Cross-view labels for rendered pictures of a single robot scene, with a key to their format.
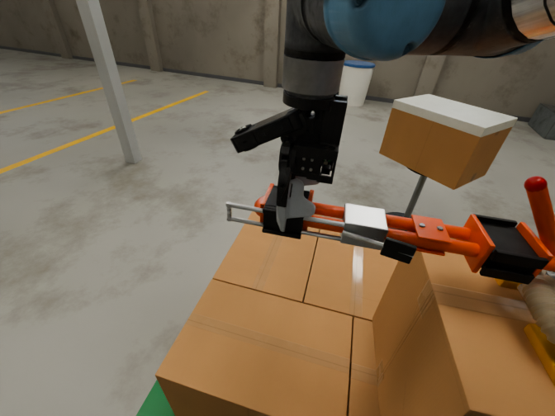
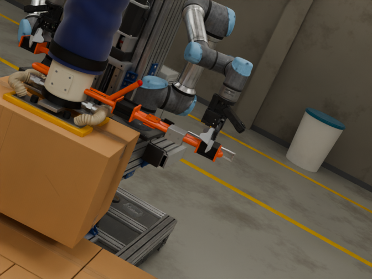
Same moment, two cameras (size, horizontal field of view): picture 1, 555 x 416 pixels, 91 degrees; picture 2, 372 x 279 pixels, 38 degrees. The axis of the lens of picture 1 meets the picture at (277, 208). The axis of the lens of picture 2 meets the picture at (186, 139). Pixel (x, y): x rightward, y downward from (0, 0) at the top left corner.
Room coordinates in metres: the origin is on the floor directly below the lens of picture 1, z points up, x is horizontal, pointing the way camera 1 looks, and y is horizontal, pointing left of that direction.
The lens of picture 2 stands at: (2.35, -0.30, 1.77)
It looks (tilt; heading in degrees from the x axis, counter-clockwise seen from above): 16 degrees down; 175
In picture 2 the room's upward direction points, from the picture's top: 25 degrees clockwise
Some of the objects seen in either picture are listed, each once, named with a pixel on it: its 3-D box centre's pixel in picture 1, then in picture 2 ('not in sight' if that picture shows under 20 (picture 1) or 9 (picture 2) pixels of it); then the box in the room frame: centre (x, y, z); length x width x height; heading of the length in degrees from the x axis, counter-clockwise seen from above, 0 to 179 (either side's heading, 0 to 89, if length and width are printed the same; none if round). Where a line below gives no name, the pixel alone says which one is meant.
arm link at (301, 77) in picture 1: (311, 75); (229, 93); (0.39, -0.03, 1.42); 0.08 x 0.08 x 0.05
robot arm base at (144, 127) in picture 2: not in sight; (140, 113); (-0.07, -0.30, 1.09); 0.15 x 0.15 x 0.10
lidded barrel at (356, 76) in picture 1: (354, 83); not in sight; (5.77, -1.36, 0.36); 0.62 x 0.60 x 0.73; 71
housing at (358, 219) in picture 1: (362, 225); (175, 134); (0.37, -0.15, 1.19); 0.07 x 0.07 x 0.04; 80
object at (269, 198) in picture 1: (287, 207); (208, 149); (0.40, -0.02, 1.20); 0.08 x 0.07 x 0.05; 80
